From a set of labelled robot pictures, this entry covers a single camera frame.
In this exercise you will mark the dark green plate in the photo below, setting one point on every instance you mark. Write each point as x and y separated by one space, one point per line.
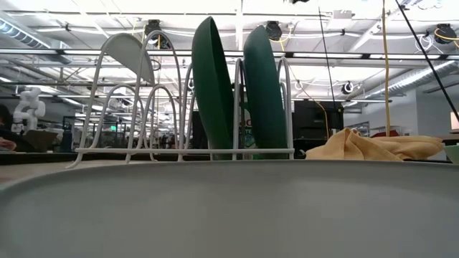
211 89

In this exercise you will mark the teal plate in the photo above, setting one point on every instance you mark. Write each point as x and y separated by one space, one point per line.
263 93

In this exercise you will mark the grey plate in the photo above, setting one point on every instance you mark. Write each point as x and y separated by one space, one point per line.
229 215

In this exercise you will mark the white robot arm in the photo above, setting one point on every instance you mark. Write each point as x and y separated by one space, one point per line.
28 107

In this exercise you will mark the green Cascade detergent tub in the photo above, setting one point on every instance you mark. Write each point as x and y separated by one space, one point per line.
248 138

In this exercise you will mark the black cabinet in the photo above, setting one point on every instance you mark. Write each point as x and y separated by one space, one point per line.
317 120

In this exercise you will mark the black and white ceiling reel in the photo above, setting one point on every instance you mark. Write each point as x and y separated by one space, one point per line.
347 87

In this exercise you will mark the yellow cloth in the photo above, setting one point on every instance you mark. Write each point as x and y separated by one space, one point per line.
358 150

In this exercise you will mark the brown cardboard box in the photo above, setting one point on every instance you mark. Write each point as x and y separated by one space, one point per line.
41 139

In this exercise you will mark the person's hand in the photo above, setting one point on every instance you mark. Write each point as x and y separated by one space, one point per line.
6 144

